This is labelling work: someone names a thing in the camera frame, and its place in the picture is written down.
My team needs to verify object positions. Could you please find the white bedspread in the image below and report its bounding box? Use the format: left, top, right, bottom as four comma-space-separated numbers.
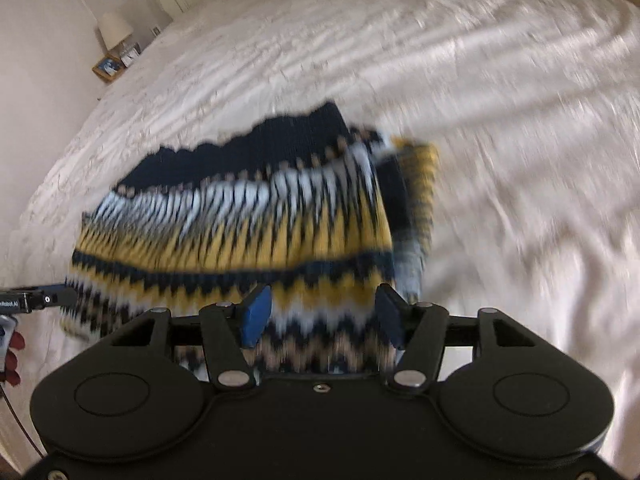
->
0, 0, 640, 463

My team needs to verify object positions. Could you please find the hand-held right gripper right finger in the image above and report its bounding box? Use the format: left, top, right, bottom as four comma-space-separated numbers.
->
374, 283, 537, 394

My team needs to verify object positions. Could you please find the person's left hand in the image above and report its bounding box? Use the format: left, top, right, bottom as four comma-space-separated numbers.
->
0, 332, 26, 389

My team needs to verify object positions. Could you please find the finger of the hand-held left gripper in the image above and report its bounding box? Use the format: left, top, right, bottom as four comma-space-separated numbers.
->
21, 284, 80, 312

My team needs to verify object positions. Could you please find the navy yellow patterned knit sweater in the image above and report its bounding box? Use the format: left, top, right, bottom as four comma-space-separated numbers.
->
58, 101, 441, 377

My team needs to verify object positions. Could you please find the cream table lamp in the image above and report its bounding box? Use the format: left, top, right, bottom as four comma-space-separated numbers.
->
96, 12, 134, 54

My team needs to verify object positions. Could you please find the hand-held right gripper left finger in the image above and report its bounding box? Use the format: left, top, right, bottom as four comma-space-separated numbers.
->
107, 283, 274, 392

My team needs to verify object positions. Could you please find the wooden photo frame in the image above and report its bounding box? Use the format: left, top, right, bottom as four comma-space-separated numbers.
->
91, 54, 126, 84

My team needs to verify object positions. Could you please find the thin black cable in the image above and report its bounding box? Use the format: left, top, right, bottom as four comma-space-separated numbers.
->
0, 385, 47, 462

